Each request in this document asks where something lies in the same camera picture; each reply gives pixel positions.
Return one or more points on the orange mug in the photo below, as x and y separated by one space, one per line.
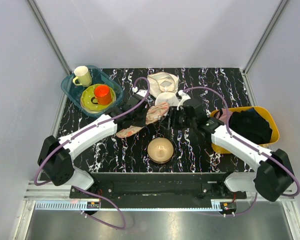
102 95

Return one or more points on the round white mesh laundry bag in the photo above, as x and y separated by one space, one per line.
167 97

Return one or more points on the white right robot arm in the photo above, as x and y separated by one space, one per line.
272 172

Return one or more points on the black clothes in basket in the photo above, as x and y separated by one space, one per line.
251 125

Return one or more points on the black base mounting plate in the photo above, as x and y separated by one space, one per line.
205 185

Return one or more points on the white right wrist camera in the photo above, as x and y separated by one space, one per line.
183 97

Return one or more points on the pale yellow mug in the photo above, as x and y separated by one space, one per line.
82 76

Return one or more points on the cream mesh laundry bag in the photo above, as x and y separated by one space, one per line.
162 82

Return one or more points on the beige bowl with brown rim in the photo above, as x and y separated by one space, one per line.
160 150

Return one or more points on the pink garment in basket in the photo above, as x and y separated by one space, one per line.
223 115

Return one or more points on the aluminium frame rail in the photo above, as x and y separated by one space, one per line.
48 34

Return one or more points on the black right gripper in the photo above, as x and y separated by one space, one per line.
173 114

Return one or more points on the pink floral mesh laundry bag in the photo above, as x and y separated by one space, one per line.
154 114

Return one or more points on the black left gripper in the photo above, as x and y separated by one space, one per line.
143 122

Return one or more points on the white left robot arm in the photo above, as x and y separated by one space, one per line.
57 155

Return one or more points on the yellow plastic basket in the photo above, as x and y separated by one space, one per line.
264 113

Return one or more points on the green dotted plate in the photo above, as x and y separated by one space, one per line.
87 95

